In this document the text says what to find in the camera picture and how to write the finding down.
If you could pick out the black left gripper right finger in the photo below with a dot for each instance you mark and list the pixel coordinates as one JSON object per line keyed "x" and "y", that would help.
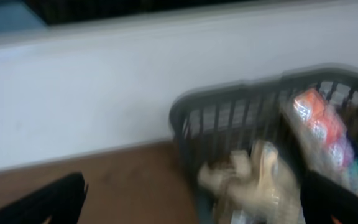
{"x": 324, "y": 201}

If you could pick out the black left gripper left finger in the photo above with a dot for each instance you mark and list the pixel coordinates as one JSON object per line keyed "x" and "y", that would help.
{"x": 58, "y": 202}

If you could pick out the multicolour tissue pack strip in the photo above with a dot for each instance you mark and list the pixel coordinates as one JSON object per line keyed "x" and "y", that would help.
{"x": 323, "y": 139}

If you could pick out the tan snack bag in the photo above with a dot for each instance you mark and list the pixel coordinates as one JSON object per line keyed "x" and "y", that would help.
{"x": 253, "y": 187}

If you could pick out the grey plastic shopping basket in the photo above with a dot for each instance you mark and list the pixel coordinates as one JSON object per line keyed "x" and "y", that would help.
{"x": 208, "y": 125}

